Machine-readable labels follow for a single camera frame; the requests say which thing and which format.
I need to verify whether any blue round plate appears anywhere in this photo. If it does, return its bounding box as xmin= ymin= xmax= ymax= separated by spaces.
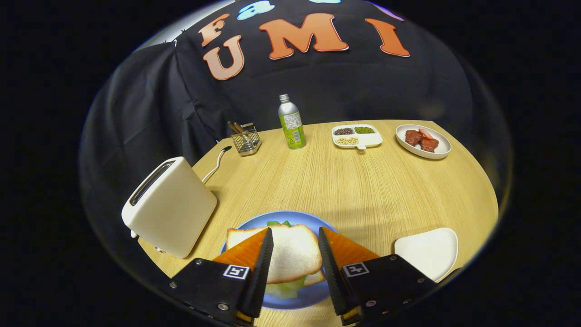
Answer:
xmin=220 ymin=210 xmax=339 ymax=311

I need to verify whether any wire mesh utensil holder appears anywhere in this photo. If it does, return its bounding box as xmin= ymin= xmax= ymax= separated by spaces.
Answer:
xmin=231 ymin=123 xmax=261 ymax=157

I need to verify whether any white round plate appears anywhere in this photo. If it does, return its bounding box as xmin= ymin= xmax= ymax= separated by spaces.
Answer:
xmin=395 ymin=124 xmax=452 ymax=159

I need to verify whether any white divided bean dish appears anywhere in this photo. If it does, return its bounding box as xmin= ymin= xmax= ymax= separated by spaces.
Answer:
xmin=332 ymin=124 xmax=383 ymax=150

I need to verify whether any white toaster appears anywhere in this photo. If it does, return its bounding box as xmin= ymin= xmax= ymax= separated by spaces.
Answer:
xmin=121 ymin=157 xmax=218 ymax=259

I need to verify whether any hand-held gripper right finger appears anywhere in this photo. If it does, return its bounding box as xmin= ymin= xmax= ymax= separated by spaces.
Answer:
xmin=318 ymin=226 xmax=438 ymax=325

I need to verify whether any green lettuce leaf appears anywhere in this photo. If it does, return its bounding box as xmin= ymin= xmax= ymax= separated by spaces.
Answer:
xmin=265 ymin=220 xmax=308 ymax=299

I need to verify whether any toasted bread slice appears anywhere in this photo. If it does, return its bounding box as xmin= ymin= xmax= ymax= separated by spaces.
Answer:
xmin=226 ymin=224 xmax=323 ymax=284

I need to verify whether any white bread slice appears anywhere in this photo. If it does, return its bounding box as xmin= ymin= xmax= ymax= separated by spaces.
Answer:
xmin=302 ymin=270 xmax=326 ymax=287

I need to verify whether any black backdrop cloth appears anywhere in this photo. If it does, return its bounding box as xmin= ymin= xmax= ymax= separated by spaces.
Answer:
xmin=78 ymin=0 xmax=513 ymax=291

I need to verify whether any white square plate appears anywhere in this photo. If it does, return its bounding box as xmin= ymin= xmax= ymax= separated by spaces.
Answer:
xmin=394 ymin=228 xmax=459 ymax=283

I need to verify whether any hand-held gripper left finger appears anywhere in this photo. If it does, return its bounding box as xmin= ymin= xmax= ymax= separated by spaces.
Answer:
xmin=166 ymin=227 xmax=274 ymax=325

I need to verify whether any silver green bottle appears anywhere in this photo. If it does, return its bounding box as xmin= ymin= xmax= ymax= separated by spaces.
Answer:
xmin=278 ymin=94 xmax=306 ymax=150

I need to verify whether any white toaster cable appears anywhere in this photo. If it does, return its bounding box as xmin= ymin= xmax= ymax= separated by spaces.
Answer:
xmin=201 ymin=145 xmax=232 ymax=184

